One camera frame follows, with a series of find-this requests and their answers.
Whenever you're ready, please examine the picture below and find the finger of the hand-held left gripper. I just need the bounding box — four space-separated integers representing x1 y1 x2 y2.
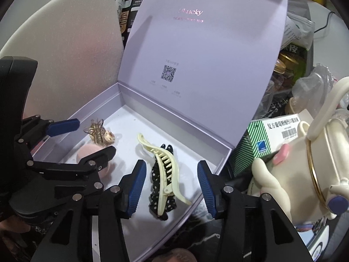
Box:
27 145 117 180
16 115 80 154

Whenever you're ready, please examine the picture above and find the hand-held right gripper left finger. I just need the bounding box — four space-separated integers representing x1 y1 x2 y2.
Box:
30 159 148 262

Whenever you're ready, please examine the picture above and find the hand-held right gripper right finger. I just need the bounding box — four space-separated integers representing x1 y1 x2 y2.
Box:
196 160 314 262

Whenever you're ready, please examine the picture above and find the pink round powder puff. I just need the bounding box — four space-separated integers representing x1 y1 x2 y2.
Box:
76 145 112 181

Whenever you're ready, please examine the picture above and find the gold hair clip with plush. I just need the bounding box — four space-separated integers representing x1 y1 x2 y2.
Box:
83 118 116 146

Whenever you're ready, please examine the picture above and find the black polka dot hair accessory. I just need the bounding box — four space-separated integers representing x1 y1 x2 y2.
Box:
147 143 178 221

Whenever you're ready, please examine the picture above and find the cream hair claw clip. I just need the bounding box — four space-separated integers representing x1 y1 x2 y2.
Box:
136 133 193 215

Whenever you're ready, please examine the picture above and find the lavender gift box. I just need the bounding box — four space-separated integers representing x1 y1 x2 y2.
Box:
32 0 289 262

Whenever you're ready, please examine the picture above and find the person's left hand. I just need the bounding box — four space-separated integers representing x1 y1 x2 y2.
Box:
0 214 32 236

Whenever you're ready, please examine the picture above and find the white foam board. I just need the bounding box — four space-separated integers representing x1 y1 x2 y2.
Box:
0 0 126 121

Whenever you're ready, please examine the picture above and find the green striped medicine box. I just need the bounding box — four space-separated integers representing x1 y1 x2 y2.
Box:
229 113 302 178

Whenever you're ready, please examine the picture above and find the glass jar with gold lid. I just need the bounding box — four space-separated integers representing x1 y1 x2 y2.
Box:
278 52 299 75
273 61 287 88

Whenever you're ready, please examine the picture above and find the black snack bag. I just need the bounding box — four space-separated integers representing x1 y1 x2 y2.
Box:
120 0 153 51

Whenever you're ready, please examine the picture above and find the clear plastic bag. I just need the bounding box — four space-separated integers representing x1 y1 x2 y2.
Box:
292 64 334 115

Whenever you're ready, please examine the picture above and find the printed paper leaflet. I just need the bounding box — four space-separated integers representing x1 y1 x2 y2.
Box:
286 16 304 50

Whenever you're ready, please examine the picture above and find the white refrigerator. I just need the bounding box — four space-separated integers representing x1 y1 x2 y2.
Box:
307 1 349 69

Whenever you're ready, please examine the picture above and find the grey foil pouch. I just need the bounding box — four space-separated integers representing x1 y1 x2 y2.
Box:
287 0 315 51

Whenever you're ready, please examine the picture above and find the cream water bottle with handle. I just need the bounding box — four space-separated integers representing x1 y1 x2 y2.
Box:
251 76 349 224

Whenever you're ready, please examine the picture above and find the black power cable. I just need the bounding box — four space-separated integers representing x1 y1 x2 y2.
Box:
315 11 339 31

